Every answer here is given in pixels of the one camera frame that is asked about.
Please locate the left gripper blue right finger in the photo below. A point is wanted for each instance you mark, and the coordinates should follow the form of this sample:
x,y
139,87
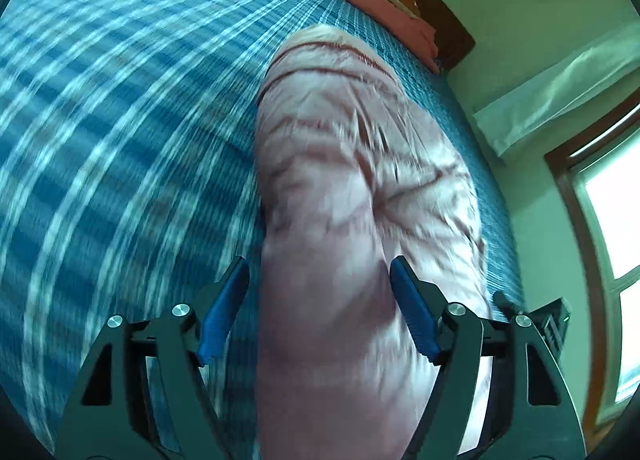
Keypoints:
x,y
530,414

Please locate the right window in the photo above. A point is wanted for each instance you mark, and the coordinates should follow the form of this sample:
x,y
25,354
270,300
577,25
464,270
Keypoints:
x,y
597,174

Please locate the pink quilted down jacket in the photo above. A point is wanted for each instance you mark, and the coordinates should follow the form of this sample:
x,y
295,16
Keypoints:
x,y
352,173

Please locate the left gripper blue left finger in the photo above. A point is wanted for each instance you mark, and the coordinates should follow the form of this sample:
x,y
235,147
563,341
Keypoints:
x,y
109,414

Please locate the green curtain right of headboard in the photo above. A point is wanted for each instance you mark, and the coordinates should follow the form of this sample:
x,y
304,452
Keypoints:
x,y
560,89

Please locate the blue plaid bed sheet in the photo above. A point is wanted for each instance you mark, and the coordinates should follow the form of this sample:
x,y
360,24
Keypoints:
x,y
127,166

